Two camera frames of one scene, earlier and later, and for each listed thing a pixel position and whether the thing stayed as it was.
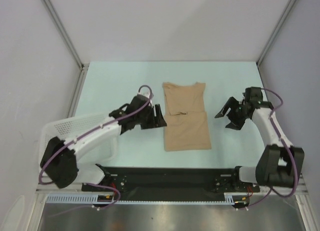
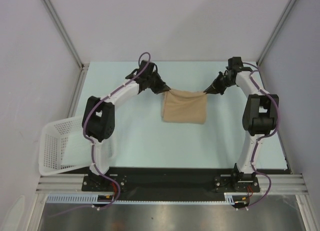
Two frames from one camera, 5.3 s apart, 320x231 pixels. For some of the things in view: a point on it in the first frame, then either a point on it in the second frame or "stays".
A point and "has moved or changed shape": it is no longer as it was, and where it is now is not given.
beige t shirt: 186,122 has moved or changed shape
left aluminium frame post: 58,21 stays
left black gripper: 160,122 to 161,86
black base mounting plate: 135,180 stays
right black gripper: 234,114 to 219,81
